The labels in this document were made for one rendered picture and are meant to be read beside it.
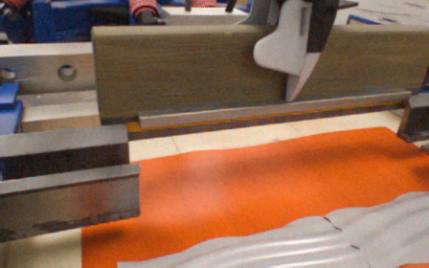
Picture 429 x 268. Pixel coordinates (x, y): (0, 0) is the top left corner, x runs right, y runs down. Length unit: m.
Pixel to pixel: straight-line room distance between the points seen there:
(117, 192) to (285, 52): 0.18
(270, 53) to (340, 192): 0.16
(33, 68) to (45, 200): 0.23
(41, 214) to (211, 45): 0.18
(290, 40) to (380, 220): 0.18
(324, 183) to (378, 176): 0.07
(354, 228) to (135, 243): 0.18
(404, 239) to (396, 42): 0.20
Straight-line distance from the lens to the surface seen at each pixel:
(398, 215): 0.37
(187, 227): 0.31
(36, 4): 0.85
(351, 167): 0.43
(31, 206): 0.27
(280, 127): 0.48
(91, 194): 0.27
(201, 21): 0.54
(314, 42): 0.31
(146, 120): 0.29
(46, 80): 0.47
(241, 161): 0.40
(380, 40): 0.40
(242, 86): 0.32
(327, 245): 0.31
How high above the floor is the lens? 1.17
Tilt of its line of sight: 27 degrees down
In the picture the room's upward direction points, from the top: 4 degrees clockwise
